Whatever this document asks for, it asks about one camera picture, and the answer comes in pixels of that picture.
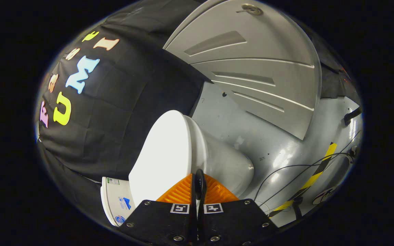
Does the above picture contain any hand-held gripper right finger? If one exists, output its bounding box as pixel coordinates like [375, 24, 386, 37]
[196, 168, 279, 246]

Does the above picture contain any grey ribbed plastic panel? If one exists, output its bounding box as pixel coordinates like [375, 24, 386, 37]
[163, 0, 322, 141]

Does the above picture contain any round metal fitting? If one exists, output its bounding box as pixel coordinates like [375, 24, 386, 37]
[236, 3, 264, 16]

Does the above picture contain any black bar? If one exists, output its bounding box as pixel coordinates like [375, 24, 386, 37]
[344, 105, 362, 126]

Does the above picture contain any yellow black striped tape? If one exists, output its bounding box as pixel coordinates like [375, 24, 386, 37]
[269, 142, 338, 218]

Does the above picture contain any white toilet bowl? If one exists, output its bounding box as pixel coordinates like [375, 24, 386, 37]
[197, 128, 255, 200]

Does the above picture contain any black backdrop cloth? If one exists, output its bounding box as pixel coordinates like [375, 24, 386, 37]
[35, 0, 214, 224]

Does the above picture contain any dark cloth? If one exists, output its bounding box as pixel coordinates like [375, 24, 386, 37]
[319, 61, 360, 100]

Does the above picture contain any thin black cable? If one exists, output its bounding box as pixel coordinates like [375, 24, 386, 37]
[254, 130, 361, 205]

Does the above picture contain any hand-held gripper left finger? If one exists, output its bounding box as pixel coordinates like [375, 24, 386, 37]
[118, 173, 198, 246]

